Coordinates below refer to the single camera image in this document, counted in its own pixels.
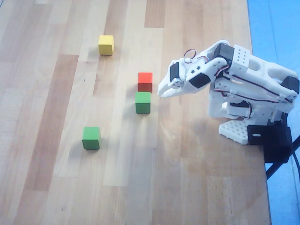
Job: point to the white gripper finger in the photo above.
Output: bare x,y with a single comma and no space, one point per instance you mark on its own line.
174,92
167,85

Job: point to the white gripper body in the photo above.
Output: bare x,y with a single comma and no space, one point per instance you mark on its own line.
174,82

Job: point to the green wooden cube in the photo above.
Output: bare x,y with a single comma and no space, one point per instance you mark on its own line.
91,138
143,103

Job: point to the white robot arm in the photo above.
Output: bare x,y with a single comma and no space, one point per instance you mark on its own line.
257,68

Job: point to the red wooden cube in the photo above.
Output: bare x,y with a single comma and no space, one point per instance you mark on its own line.
145,80

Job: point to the yellow wooden cube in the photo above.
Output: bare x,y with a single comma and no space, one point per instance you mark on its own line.
106,45

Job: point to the black table clamp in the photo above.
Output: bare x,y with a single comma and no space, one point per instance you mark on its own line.
274,140

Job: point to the black table frame bar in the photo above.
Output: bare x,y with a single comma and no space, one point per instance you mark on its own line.
275,167

